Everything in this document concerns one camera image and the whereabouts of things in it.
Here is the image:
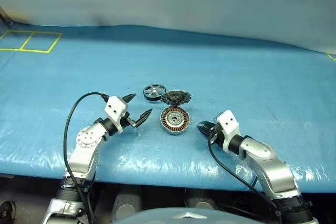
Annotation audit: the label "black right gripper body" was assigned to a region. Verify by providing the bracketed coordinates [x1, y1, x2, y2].
[208, 122, 225, 147]

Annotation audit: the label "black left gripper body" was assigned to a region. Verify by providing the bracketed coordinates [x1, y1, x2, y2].
[120, 111, 137, 130]

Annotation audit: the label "silver spoked rotor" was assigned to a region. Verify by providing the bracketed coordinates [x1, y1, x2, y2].
[143, 83, 167, 102]

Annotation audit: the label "motor housing with copper windings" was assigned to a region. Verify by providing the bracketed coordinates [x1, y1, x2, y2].
[159, 104, 193, 136]

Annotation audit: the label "black toothed gear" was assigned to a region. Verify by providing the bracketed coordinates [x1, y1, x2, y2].
[160, 90, 193, 106]

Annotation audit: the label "blue plastic table cover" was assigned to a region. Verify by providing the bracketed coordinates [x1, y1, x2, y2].
[0, 23, 336, 192]

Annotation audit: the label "grey rounded shape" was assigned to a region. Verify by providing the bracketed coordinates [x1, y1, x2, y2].
[111, 191, 142, 222]
[185, 195, 218, 210]

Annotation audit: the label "grey robot torso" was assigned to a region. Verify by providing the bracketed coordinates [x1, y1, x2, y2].
[110, 207, 237, 224]

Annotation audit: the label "yellow tape squares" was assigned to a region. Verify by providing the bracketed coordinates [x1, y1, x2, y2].
[0, 30, 63, 54]

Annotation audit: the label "black shoe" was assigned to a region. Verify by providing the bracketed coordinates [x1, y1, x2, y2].
[0, 200, 16, 224]

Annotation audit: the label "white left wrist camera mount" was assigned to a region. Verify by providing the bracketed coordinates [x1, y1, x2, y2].
[104, 96, 129, 133]

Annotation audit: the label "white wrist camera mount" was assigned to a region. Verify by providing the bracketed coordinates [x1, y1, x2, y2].
[104, 96, 129, 133]
[214, 110, 241, 151]

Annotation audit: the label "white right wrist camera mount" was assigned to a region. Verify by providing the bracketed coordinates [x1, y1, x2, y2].
[214, 110, 241, 151]

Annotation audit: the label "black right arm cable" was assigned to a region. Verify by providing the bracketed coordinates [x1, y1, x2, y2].
[207, 136, 283, 224]

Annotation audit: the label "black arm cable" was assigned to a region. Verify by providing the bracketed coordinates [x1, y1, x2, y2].
[207, 136, 283, 224]
[64, 92, 110, 224]

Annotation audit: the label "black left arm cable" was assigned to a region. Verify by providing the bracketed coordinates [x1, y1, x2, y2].
[64, 92, 110, 224]

